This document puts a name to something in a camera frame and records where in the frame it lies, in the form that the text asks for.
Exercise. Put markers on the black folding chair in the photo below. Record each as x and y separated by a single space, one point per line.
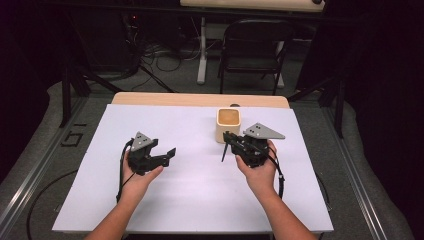
253 63

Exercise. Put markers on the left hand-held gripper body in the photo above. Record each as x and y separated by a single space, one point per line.
141 156

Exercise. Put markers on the aluminium floor rail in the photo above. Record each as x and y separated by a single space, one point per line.
36 173
356 173

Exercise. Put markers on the cream square ceramic cup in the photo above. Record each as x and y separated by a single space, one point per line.
228 130

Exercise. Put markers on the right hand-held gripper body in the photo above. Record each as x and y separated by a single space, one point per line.
251 150

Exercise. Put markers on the dark teal gold-tipped pencil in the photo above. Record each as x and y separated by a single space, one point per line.
226 151

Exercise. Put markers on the person's right hand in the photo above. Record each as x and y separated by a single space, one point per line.
261 180

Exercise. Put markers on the black metal stand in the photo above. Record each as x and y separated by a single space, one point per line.
333 96
71 86

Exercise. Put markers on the person's left hand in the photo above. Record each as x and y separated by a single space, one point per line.
136 186

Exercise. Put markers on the light wooden desk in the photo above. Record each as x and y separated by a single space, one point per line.
250 4

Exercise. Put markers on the white desk leg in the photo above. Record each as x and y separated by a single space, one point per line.
201 53

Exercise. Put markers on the white table cover sheet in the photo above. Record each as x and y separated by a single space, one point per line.
196 186

